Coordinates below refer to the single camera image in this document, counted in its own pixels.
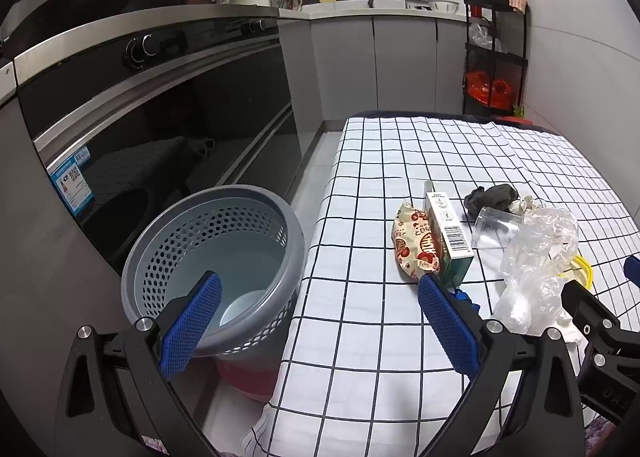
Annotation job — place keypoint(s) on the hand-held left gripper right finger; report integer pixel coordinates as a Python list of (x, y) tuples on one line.
[(447, 332)]

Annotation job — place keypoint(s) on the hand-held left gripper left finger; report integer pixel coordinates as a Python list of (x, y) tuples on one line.
[(192, 322)]

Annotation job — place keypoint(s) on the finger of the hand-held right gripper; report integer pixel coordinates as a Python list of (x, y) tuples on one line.
[(633, 271), (585, 307)]

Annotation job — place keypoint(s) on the clear plastic bag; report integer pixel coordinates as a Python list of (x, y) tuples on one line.
[(535, 262), (482, 34)]

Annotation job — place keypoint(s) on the grey perforated plastic basket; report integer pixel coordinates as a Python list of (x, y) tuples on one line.
[(165, 237)]

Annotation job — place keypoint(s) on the green and white carton box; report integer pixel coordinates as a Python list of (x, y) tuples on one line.
[(450, 232)]

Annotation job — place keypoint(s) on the clear plastic cup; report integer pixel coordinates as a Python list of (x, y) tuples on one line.
[(492, 227)]

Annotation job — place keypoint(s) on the small blue scrap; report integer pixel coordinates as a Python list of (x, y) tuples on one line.
[(465, 298)]

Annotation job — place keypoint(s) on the red plastic bucket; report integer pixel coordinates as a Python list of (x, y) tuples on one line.
[(250, 379)]

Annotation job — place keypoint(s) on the red and cream snack packet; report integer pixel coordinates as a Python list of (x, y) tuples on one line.
[(412, 242)]

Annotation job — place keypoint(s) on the white crumpled tissue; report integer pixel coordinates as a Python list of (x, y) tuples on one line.
[(526, 204)]

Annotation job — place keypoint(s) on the dark grey crumpled cloth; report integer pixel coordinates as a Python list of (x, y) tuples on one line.
[(492, 194)]

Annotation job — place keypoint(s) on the white checked tablecloth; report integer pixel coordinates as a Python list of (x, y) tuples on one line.
[(400, 162)]

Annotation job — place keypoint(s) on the blue label sticker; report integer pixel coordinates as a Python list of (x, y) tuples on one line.
[(72, 184)]

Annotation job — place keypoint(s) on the red plastic basin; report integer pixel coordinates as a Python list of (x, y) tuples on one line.
[(517, 120)]

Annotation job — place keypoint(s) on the black glass integrated stove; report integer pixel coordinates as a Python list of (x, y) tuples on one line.
[(150, 112)]

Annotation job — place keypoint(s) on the red plastic bag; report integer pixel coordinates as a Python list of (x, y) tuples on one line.
[(477, 87), (501, 91)]

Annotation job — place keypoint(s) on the black storage rack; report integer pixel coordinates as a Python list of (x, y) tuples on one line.
[(520, 57)]

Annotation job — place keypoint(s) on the grey kitchen cabinets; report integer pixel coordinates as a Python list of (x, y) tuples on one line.
[(400, 62)]

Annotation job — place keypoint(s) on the black stove knob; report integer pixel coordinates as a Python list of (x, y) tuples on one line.
[(149, 45), (260, 25), (133, 51), (248, 27)]

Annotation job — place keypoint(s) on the clear plastic bag on rack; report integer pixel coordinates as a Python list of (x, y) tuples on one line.
[(482, 34)]

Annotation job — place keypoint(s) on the steel bowl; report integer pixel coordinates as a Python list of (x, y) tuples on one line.
[(445, 6)]

